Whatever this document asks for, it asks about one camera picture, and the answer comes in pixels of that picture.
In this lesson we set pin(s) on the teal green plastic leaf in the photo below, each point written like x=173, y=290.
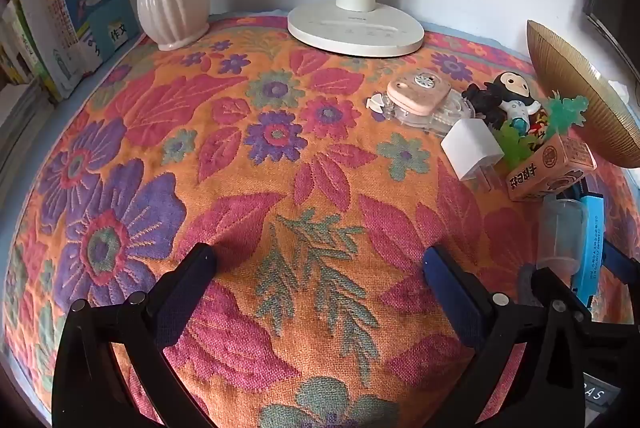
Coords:
x=567, y=112

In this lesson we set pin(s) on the monkey doctor figurine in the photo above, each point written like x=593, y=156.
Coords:
x=512, y=87

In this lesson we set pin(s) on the white charger plug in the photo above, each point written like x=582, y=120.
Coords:
x=470, y=147

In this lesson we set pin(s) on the transparent tape dispenser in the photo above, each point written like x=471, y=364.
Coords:
x=450, y=120

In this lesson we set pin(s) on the floral woven cloth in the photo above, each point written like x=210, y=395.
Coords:
x=300, y=157

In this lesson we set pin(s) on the row of books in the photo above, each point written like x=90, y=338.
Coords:
x=90, y=17

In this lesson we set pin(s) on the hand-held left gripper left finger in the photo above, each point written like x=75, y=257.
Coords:
x=185, y=288

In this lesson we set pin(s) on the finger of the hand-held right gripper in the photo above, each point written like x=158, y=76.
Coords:
x=550, y=283
x=620, y=260

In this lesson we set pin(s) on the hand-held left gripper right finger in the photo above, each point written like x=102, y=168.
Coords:
x=450, y=293

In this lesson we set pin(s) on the small blue box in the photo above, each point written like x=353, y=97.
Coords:
x=592, y=248

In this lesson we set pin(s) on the gold ribbed glass bowl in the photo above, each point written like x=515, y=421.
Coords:
x=575, y=82

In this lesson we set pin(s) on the orange printed box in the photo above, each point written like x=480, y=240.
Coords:
x=550, y=167

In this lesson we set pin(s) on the light green plastic leaf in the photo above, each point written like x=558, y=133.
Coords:
x=515, y=145

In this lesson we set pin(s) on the light blue cloth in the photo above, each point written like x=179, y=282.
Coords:
x=87, y=90

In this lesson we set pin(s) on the black fuzzy object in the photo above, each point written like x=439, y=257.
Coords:
x=480, y=102

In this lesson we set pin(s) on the clear plastic cup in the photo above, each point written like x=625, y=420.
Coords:
x=562, y=233

